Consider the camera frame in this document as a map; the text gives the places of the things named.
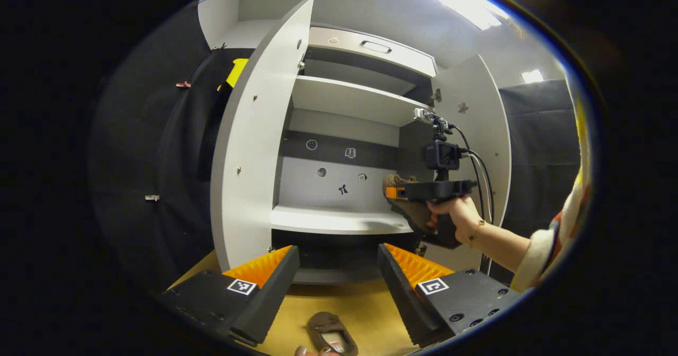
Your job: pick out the cream patterned sweater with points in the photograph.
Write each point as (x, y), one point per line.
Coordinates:
(561, 229)

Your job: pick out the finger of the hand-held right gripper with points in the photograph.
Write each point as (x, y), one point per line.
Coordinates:
(394, 193)

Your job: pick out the white cabinet shelf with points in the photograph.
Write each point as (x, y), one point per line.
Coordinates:
(349, 99)
(333, 219)

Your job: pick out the white shoe cabinet door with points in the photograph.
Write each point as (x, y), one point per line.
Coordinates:
(482, 107)
(254, 149)

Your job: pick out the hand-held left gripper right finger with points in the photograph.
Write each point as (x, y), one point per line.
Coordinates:
(400, 295)

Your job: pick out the grey cabinet shelf board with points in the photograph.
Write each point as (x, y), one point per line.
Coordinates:
(349, 74)

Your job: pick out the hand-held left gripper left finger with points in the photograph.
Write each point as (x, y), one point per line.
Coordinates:
(270, 297)

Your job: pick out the grey cabinet drawer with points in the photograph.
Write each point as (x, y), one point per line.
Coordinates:
(339, 43)

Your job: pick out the small ceiling light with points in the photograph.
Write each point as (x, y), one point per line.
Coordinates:
(532, 76)

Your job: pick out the white shoe cabinet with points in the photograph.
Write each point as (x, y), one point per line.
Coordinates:
(339, 186)

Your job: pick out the black backdrop cloth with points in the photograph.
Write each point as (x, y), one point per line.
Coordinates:
(540, 154)
(148, 154)

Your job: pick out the brown knitted shoe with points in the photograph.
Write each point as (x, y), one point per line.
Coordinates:
(331, 335)
(410, 213)

